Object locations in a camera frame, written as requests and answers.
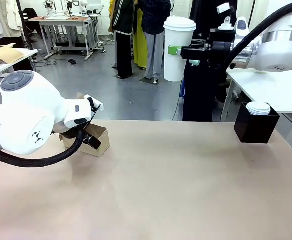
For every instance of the black tripod pole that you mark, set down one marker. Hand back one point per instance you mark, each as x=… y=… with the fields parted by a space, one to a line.
x=24 y=25

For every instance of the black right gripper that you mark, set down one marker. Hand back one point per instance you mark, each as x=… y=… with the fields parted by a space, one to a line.
x=220 y=47

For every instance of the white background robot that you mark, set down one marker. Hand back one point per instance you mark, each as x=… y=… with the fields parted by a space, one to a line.
x=71 y=6

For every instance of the large white table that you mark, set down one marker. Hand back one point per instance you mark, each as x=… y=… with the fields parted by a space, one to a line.
x=273 y=90

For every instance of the person in plaid shirt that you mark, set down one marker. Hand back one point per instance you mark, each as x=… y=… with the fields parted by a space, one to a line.
x=153 y=50

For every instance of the person in dark green jacket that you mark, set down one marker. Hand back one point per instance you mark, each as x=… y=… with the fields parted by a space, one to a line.
x=123 y=50

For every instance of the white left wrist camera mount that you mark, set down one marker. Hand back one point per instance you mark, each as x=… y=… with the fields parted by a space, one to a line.
x=98 y=102

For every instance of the white paper cup with lid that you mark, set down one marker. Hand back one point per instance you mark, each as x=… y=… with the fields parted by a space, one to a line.
x=177 y=32

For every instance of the black office chair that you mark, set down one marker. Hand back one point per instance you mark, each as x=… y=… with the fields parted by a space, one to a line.
x=223 y=92

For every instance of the stack of white cup lids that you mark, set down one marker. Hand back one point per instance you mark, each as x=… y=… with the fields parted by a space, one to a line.
x=258 y=108

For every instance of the cream coat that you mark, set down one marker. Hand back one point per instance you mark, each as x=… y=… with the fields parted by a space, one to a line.
x=13 y=15

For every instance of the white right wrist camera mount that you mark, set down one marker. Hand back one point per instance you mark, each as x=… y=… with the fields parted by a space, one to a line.
x=225 y=22

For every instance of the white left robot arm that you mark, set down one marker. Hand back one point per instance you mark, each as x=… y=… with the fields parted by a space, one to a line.
x=23 y=112

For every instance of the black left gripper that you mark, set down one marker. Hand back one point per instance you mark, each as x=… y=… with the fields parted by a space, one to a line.
x=89 y=123

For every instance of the grey leg workbench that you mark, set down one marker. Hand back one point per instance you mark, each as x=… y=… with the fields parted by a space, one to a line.
x=66 y=27

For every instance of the small black floor object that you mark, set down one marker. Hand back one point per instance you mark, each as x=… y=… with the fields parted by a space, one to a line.
x=72 y=62

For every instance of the large brown cardboard sheet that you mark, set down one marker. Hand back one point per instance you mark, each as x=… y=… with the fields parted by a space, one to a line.
x=7 y=53

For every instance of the small white table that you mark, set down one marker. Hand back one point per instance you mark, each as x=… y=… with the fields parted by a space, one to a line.
x=23 y=57

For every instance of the black square lid holder box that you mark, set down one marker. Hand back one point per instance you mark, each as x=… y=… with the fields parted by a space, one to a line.
x=255 y=127

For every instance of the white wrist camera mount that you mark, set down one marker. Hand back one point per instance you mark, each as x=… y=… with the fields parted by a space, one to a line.
x=98 y=102
x=225 y=22

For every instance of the person in yellow garment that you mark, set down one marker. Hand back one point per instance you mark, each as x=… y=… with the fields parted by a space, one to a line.
x=138 y=50

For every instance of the blue cloth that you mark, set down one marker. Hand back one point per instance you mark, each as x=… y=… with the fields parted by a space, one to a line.
x=182 y=90

